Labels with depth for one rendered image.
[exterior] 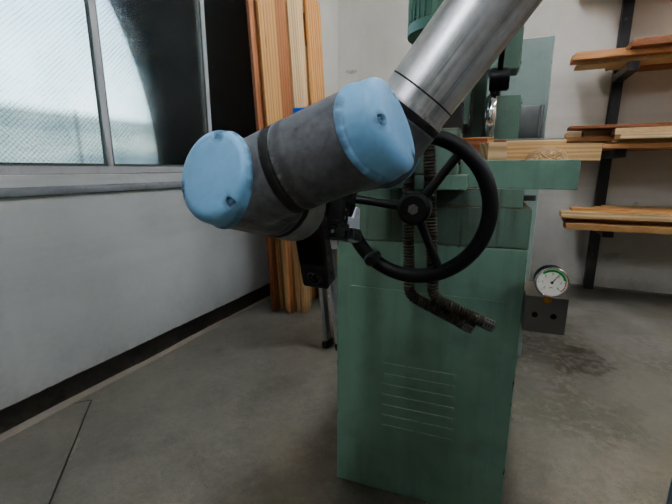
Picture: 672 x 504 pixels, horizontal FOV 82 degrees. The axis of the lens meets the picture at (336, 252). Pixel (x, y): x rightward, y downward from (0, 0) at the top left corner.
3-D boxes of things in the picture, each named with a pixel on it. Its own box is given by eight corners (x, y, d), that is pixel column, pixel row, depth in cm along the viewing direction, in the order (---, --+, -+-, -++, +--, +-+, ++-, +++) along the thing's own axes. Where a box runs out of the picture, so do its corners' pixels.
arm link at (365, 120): (399, 85, 40) (298, 132, 45) (371, 53, 30) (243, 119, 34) (427, 171, 41) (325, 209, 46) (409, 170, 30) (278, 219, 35)
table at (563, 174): (287, 187, 89) (287, 160, 88) (333, 182, 117) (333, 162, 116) (592, 192, 69) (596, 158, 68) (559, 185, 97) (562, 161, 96)
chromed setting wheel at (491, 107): (482, 139, 103) (486, 90, 100) (482, 142, 114) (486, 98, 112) (495, 139, 102) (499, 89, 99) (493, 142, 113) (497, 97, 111)
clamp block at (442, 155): (385, 174, 81) (386, 129, 79) (397, 173, 93) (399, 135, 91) (459, 174, 76) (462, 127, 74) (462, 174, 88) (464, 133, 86)
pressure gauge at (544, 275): (531, 304, 79) (536, 266, 77) (529, 299, 82) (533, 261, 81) (566, 308, 77) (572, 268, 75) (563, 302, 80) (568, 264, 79)
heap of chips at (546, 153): (527, 159, 81) (529, 146, 80) (522, 161, 93) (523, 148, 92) (574, 159, 78) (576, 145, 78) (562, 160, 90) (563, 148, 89)
